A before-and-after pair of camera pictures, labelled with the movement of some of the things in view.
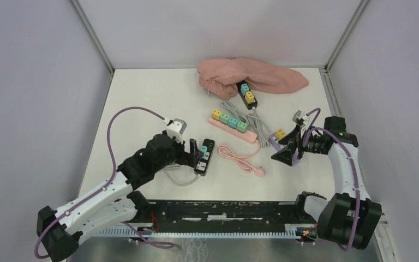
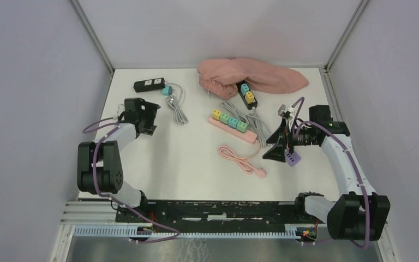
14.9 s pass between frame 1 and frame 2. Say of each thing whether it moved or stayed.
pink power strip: stayed
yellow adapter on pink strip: stayed
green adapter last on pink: stayed
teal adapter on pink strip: stayed
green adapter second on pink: stayed
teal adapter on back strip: stayed
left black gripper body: moved
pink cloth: stayed
